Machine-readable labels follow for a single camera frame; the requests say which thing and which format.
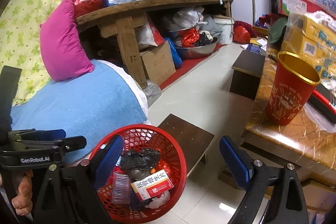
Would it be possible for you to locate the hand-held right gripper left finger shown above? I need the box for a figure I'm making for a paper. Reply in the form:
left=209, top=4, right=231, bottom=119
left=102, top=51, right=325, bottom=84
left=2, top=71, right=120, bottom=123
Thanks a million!
left=33, top=135, right=124, bottom=224

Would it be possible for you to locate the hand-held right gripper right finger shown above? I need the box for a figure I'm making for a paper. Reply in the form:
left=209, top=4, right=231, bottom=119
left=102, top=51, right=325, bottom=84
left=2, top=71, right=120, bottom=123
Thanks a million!
left=219, top=135, right=309, bottom=224

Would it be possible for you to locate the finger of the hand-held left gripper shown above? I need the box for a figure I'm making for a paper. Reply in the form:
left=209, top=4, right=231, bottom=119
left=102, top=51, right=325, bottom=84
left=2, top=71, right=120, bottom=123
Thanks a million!
left=51, top=136, right=87, bottom=154
left=13, top=129, right=66, bottom=141

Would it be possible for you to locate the clear plastic comb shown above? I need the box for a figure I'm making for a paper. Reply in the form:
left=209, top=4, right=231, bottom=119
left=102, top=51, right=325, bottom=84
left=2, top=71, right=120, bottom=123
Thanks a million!
left=112, top=172, right=132, bottom=205

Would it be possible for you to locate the orange medicine box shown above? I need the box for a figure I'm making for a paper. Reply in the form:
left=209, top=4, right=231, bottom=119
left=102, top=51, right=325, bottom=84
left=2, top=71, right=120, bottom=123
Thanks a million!
left=130, top=169, right=174, bottom=202

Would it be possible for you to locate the red plastic basket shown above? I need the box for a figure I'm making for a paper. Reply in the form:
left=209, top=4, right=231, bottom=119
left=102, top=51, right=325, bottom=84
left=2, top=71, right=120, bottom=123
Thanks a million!
left=89, top=124, right=187, bottom=223

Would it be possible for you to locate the white paper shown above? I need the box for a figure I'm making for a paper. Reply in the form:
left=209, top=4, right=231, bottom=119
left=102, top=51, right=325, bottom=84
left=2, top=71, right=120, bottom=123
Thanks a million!
left=146, top=190, right=172, bottom=209

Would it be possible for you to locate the person's left hand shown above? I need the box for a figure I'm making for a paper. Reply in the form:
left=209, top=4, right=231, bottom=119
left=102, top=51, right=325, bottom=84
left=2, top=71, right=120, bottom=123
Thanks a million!
left=12, top=170, right=34, bottom=215

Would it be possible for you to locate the blue fleece blanket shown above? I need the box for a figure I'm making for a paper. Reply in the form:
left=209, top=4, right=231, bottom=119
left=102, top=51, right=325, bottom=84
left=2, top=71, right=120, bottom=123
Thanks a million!
left=10, top=60, right=153, bottom=164

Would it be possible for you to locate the brown low stool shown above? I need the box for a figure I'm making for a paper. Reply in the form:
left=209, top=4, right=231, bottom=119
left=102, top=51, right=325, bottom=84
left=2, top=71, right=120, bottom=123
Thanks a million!
left=157, top=113, right=216, bottom=174

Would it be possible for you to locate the marble table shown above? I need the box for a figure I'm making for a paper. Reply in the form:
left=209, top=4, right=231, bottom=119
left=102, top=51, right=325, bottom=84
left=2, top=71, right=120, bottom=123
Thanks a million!
left=241, top=40, right=336, bottom=180

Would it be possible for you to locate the white bed sheet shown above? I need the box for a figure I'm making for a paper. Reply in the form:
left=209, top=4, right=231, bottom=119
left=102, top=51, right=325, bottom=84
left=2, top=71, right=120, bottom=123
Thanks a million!
left=115, top=67, right=151, bottom=125

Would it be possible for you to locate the clear plastic bag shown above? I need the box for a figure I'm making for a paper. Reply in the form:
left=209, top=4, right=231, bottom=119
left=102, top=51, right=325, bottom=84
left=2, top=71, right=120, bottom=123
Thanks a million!
left=143, top=80, right=162, bottom=106

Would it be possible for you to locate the red paper cup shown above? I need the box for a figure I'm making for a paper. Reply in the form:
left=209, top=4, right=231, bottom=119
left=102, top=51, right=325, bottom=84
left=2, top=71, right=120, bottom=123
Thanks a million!
left=266, top=51, right=321, bottom=125

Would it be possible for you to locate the cardboard box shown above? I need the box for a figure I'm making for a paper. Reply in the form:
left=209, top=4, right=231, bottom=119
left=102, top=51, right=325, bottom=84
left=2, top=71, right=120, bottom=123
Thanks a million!
left=302, top=179, right=336, bottom=214
left=140, top=41, right=177, bottom=86

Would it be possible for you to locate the pink pillow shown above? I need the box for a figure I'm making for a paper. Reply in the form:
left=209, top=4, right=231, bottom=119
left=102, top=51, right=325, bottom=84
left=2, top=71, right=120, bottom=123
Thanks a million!
left=40, top=0, right=95, bottom=82

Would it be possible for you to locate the dark low stool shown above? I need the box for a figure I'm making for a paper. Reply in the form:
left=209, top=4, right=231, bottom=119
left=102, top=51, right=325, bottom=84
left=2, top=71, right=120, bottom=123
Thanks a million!
left=230, top=50, right=266, bottom=101

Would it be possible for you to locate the red floor mat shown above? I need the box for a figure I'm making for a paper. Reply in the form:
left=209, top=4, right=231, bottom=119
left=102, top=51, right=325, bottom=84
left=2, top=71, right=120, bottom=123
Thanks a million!
left=159, top=43, right=227, bottom=90

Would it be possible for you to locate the black red tray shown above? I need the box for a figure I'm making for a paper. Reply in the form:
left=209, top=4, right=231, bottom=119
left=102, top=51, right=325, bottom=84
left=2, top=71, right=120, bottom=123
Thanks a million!
left=307, top=89, right=336, bottom=131

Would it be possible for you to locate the blue white book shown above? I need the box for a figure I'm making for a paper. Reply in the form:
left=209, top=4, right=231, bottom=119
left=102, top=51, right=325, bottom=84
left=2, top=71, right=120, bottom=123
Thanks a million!
left=247, top=38, right=268, bottom=57

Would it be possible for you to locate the steel basin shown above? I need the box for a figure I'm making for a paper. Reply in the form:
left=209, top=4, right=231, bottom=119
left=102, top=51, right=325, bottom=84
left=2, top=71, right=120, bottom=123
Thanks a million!
left=168, top=27, right=219, bottom=60

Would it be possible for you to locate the wooden bench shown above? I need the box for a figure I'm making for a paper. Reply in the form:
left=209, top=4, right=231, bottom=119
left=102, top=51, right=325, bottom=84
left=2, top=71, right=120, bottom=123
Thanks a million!
left=75, top=0, right=234, bottom=90

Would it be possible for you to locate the green floral quilt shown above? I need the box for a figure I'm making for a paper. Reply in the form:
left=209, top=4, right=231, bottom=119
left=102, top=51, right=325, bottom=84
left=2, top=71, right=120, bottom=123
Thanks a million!
left=0, top=0, right=97, bottom=105

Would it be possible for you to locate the long blue plastic bag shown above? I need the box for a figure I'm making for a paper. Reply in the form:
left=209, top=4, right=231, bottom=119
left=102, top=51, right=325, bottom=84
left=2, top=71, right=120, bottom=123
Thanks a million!
left=165, top=38, right=183, bottom=69

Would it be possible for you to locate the small black plastic bag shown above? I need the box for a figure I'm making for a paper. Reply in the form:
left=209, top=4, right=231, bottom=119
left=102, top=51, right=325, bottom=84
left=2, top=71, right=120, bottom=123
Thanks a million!
left=194, top=32, right=213, bottom=47

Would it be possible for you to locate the large red plastic bag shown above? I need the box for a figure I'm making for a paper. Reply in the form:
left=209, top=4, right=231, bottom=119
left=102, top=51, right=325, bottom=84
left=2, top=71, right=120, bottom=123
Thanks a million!
left=233, top=21, right=252, bottom=44

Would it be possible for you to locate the white bucket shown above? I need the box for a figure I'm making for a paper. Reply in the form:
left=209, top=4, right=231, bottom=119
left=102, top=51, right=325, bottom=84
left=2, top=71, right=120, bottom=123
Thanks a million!
left=212, top=18, right=235, bottom=45

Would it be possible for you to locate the white red sack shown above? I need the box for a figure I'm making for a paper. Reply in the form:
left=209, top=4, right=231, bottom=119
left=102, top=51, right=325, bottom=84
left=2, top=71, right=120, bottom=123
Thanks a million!
left=135, top=14, right=165, bottom=51

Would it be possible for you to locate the red orange plastic bag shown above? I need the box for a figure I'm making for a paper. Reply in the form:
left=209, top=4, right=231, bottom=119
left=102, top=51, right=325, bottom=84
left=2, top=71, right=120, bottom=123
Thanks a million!
left=181, top=28, right=200, bottom=47

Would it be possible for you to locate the grey plastic bag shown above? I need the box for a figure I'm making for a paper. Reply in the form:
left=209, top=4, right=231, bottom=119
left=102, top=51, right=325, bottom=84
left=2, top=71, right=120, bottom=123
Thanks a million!
left=199, top=14, right=223, bottom=38

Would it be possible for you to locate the green cap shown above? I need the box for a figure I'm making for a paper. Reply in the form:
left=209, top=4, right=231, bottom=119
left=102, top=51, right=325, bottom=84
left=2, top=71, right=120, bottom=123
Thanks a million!
left=267, top=17, right=288, bottom=44

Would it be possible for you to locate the red foil bag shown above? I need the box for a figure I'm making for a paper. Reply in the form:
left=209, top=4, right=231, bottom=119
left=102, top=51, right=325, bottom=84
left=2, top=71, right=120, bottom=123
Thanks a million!
left=71, top=0, right=105, bottom=19

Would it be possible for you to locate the yellow boxes pack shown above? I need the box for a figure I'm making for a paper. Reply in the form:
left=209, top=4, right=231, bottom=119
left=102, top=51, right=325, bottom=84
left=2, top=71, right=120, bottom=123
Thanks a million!
left=281, top=11, right=336, bottom=83

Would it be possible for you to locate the white plastic bag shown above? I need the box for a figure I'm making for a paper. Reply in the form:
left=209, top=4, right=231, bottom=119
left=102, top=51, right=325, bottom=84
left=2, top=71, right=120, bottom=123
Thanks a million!
left=173, top=7, right=205, bottom=28

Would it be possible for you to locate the black strap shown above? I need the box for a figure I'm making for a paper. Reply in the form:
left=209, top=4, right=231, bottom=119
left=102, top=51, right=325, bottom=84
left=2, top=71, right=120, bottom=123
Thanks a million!
left=0, top=65, right=23, bottom=135

